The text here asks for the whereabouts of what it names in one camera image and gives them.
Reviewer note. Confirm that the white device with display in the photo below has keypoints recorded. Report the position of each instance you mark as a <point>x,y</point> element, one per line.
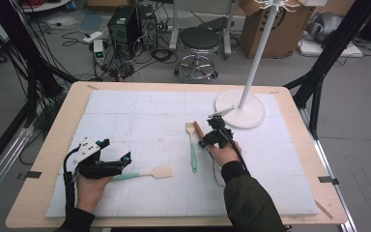
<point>98,51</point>

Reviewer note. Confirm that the person's left hand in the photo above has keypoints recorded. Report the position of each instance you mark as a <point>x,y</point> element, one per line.
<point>91,193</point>

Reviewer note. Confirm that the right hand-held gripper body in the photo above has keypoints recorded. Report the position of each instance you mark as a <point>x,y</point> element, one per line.
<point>220,133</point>

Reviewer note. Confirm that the white hook stand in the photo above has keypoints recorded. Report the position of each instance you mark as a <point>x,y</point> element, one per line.
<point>248,112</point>

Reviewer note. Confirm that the white power strip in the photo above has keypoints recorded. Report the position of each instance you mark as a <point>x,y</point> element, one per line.
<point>92,37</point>

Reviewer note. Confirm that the brown cardboard box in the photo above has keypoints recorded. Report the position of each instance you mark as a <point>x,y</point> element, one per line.
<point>283,35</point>

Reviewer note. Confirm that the long brown tape strip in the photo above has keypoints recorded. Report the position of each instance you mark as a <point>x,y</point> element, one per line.
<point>323,209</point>

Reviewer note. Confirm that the white grid foam mat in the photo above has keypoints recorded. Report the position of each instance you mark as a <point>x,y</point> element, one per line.
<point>141,106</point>

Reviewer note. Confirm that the person's right hand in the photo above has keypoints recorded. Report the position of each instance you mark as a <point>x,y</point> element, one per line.
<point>225,154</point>

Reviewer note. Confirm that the aluminium rail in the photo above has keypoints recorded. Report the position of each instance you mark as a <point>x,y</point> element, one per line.
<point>3,167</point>
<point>335,190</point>

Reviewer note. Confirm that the white flat board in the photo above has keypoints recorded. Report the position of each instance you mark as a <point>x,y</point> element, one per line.
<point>315,50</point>

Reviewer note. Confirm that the large black computer tower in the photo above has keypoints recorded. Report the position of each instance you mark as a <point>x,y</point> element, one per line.
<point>122,32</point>

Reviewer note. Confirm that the black tape strip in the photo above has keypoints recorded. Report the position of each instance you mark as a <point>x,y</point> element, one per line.
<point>328,180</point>
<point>32,174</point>

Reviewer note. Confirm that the short brown tape strip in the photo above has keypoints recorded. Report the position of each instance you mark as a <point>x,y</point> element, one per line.
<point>92,87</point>

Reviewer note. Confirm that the white table leg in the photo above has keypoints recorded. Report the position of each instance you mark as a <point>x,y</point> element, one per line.
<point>228,32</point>
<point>174,25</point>

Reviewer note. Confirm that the black round stool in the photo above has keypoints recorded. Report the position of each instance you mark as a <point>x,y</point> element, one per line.
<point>199,38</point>

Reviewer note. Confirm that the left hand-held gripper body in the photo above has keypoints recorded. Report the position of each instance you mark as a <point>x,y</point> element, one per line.
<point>91,167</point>

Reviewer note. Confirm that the silver grey appliance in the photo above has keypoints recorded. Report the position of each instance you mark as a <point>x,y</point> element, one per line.
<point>323,25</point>

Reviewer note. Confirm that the slim black computer tower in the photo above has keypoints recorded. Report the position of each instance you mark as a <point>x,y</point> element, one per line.
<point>148,25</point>

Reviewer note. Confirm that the black metal frame stand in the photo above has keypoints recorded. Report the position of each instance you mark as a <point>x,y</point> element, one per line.
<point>331,48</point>
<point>25,48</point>

